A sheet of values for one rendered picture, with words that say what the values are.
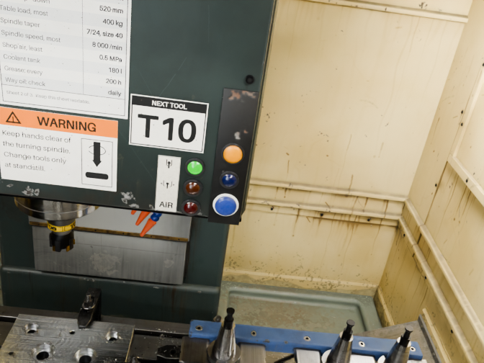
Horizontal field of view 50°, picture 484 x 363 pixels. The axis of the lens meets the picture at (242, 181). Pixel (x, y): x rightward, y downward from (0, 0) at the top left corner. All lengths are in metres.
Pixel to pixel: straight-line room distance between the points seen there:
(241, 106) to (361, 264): 1.55
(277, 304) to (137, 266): 0.71
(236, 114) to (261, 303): 1.52
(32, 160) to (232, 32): 0.32
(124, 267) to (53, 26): 1.08
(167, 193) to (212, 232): 0.86
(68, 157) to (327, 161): 1.27
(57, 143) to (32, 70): 0.10
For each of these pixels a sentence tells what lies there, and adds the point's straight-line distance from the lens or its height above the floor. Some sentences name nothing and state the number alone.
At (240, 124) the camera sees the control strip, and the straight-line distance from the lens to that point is 0.67.
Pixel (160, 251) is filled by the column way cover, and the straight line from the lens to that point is 1.59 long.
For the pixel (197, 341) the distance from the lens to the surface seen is 1.05.
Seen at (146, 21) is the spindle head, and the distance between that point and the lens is 0.65.
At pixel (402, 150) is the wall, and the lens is 1.91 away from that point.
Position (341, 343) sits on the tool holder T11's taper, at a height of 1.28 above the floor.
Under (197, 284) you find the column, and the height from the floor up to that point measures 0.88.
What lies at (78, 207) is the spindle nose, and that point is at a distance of 0.94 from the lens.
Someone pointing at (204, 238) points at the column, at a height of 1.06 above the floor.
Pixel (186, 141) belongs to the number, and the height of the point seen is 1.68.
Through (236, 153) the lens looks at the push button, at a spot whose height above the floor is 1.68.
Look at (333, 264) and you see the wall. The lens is 2.13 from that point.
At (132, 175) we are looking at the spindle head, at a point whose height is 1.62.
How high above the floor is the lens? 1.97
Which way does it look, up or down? 28 degrees down
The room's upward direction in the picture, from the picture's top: 9 degrees clockwise
